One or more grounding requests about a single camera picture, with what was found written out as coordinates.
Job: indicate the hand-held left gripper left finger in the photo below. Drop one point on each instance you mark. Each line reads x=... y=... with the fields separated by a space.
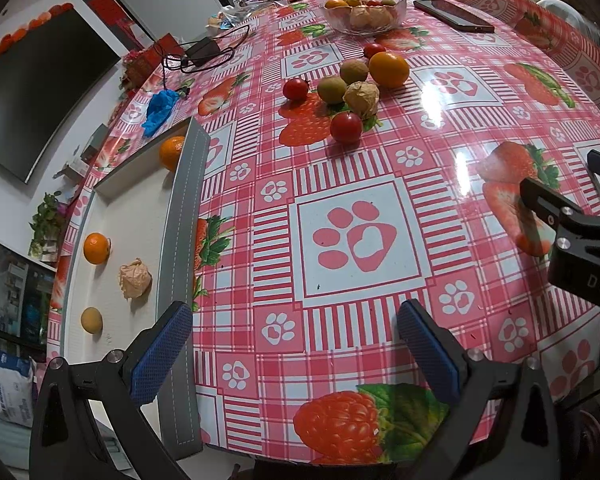
x=162 y=355

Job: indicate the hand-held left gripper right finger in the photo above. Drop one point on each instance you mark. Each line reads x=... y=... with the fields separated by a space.
x=430 y=355

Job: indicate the yellow-brown kiwi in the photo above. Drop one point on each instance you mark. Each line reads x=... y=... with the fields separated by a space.
x=91 y=320

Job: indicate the tan husked physalis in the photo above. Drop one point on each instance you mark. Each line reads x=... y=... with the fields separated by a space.
x=361 y=100
x=135 y=280
x=367 y=19

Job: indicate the white rectangular tray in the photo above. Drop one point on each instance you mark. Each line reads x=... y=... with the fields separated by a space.
x=130 y=210

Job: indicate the large orange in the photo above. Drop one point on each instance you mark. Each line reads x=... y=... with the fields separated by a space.
x=389 y=69
x=336 y=4

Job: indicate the green-brown kiwi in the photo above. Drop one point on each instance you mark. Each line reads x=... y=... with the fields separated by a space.
x=390 y=2
x=354 y=71
x=332 y=89

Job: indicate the white printed bag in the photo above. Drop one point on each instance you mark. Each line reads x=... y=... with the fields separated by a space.
x=7 y=385

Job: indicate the green potted plant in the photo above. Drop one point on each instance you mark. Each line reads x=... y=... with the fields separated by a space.
x=47 y=225

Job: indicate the black smartphone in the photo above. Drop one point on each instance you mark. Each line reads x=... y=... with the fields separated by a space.
x=452 y=15

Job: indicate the clear glass bowl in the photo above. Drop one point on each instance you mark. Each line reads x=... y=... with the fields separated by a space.
x=400 y=17

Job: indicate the blue glove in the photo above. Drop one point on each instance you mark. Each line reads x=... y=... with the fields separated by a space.
x=160 y=110

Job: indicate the red gift boxes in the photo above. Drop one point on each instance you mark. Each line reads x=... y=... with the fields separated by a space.
x=145 y=57

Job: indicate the black television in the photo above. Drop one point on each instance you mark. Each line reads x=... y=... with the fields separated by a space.
x=35 y=85

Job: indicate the black power adapter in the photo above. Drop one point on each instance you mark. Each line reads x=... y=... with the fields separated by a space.
x=202 y=50

